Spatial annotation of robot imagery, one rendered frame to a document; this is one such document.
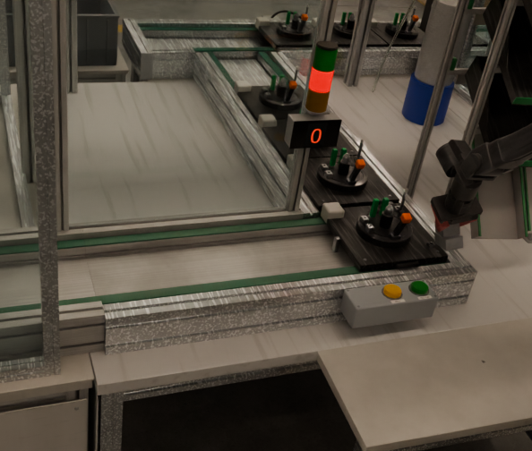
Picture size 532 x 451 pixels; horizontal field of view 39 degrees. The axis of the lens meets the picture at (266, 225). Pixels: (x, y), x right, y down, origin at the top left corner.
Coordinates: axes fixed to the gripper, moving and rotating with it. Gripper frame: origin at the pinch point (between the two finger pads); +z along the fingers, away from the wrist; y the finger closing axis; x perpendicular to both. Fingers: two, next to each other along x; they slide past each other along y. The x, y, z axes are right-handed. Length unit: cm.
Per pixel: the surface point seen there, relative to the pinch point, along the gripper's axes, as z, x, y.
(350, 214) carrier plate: 12.5, -15.9, 17.3
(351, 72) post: 63, -105, -19
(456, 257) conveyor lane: 10.8, 3.4, -3.6
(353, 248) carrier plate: 6.3, -2.9, 21.7
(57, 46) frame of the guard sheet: -41, -37, 78
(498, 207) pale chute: 8.4, -6.4, -18.6
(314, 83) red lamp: -23.1, -30.4, 25.6
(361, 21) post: 44, -113, -23
